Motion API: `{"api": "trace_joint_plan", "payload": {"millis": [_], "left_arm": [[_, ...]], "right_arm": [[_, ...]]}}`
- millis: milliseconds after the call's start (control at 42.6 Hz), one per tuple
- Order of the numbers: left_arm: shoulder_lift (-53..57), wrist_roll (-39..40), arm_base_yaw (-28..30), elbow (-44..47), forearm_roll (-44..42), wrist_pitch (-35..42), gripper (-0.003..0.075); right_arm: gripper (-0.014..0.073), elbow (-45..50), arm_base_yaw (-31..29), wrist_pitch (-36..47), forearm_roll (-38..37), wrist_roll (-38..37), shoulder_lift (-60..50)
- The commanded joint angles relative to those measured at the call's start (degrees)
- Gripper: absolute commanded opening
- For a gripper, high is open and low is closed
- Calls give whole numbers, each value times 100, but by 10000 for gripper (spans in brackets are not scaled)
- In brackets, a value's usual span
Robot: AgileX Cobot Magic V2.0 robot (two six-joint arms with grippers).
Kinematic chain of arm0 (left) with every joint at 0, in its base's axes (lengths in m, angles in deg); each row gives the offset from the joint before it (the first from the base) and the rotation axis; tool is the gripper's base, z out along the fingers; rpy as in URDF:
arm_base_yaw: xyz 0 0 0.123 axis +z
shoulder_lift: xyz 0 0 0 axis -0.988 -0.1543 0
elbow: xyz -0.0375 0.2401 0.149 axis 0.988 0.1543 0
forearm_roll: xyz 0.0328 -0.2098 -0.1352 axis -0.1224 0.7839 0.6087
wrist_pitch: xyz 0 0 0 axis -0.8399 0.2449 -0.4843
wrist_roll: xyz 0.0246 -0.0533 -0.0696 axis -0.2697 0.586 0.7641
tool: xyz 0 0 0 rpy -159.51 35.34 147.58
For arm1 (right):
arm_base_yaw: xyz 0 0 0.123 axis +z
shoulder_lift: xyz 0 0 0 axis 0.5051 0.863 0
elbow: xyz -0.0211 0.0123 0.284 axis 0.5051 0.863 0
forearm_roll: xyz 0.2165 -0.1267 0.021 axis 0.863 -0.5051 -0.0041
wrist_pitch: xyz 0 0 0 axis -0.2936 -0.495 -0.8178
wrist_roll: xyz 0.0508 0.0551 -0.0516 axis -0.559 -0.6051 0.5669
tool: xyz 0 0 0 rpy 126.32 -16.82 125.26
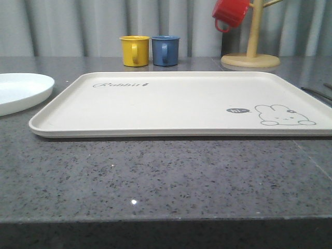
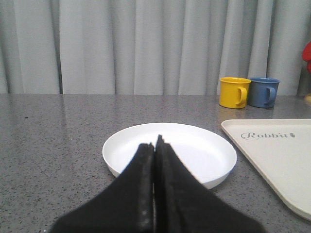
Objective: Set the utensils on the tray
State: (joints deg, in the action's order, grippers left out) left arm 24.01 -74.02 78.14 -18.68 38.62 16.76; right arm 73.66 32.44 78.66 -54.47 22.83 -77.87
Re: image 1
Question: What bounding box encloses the wooden mug tree stand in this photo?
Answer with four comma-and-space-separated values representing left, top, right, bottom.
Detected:
221, 0, 281, 68

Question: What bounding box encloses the cream rabbit serving tray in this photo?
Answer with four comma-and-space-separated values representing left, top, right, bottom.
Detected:
29, 72, 331, 138

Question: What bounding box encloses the silver metal spoon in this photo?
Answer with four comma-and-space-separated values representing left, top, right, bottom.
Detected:
323, 83, 332, 89

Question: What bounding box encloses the blue mug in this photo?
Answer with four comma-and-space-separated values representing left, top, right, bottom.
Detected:
151, 36, 180, 66

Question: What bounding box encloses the yellow mug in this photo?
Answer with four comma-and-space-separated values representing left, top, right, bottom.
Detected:
120, 35, 150, 67

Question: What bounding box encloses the red mug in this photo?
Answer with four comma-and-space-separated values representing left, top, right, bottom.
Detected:
212, 0, 250, 33

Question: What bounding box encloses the silver metal chopstick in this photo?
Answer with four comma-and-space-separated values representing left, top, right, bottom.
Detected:
300, 87, 331, 105

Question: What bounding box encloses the white round plate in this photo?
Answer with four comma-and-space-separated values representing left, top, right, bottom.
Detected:
1, 73, 54, 116

